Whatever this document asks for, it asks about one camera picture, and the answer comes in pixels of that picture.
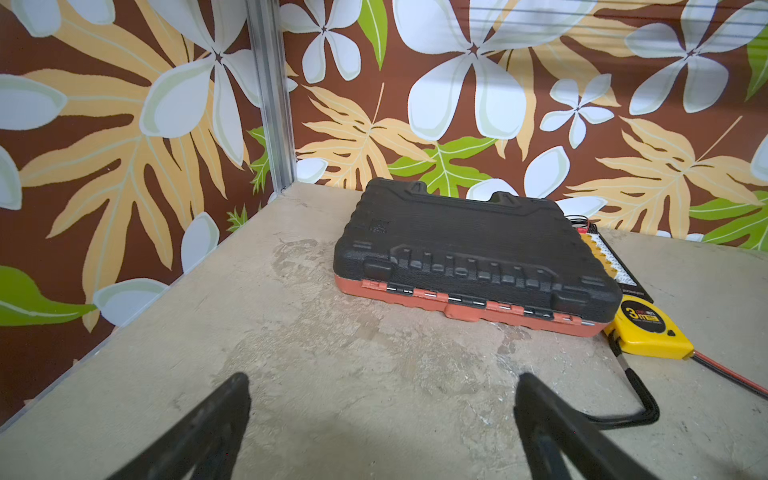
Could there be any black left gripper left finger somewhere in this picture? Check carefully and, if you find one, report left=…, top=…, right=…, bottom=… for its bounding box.
left=110, top=372, right=251, bottom=479

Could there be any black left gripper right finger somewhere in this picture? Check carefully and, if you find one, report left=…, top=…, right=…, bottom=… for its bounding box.
left=514, top=373, right=655, bottom=479

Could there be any aluminium frame post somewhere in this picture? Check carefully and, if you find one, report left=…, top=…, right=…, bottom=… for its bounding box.
left=245, top=0, right=297, bottom=194

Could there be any yellow tape measure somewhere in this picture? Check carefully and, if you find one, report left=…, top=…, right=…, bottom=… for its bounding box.
left=604, top=295, right=694, bottom=360

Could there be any black and red tool case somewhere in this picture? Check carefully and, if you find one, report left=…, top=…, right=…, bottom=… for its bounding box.
left=333, top=178, right=623, bottom=337

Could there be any red black cable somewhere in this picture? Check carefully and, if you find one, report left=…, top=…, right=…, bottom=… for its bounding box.
left=689, top=350, right=768, bottom=400

